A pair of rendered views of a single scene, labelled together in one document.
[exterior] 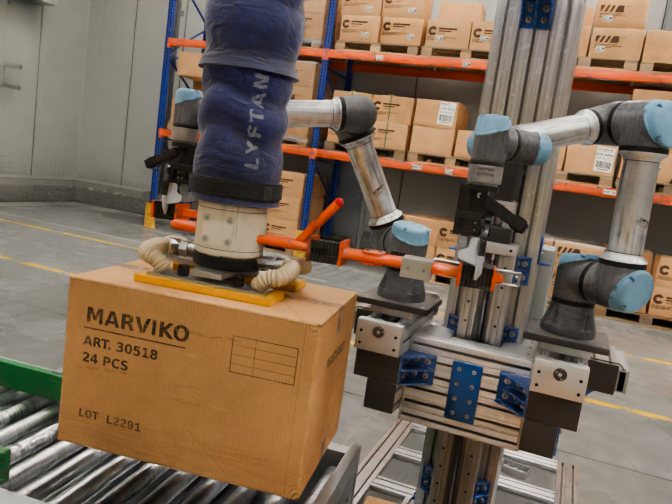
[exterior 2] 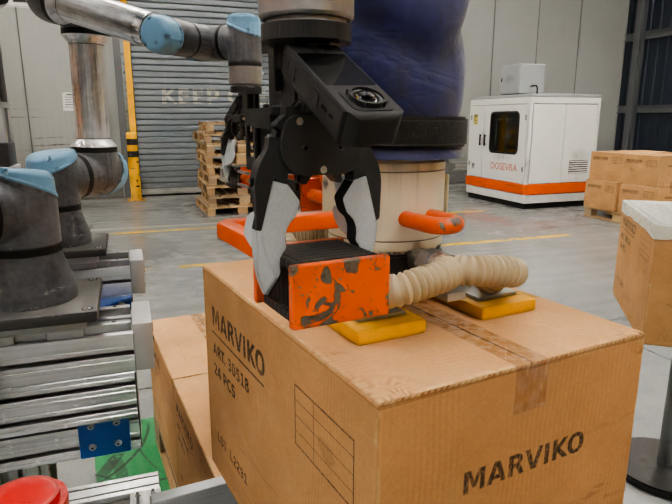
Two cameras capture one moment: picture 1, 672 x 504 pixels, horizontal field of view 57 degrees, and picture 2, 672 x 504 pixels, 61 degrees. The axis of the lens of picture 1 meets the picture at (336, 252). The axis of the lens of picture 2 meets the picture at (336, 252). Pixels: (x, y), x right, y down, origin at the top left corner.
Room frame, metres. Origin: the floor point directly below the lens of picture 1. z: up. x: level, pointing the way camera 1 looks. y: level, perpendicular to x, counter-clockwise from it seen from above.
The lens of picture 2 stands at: (2.13, 0.87, 1.35)
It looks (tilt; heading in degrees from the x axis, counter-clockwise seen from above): 13 degrees down; 230
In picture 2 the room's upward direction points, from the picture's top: straight up
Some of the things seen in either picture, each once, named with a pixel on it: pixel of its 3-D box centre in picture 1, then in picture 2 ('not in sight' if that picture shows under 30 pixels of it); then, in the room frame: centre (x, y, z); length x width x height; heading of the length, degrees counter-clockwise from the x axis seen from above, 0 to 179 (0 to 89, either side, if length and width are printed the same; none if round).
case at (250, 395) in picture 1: (217, 360); (380, 410); (1.53, 0.26, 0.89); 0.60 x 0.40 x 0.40; 78
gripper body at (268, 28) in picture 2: (184, 164); (302, 106); (1.84, 0.48, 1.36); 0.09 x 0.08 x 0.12; 78
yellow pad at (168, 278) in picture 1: (210, 280); (433, 270); (1.44, 0.28, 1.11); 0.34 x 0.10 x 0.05; 78
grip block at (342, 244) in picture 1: (328, 249); (312, 191); (1.48, 0.02, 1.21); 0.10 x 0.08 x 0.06; 168
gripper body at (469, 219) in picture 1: (475, 211); (248, 114); (1.42, -0.30, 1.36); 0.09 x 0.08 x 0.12; 78
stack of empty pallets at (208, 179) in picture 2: not in sight; (234, 165); (-2.35, -6.85, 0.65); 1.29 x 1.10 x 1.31; 70
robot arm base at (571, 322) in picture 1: (570, 315); (58, 223); (1.75, -0.68, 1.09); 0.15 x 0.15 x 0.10
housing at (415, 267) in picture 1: (417, 267); not in sight; (1.43, -0.19, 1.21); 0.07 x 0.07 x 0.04; 78
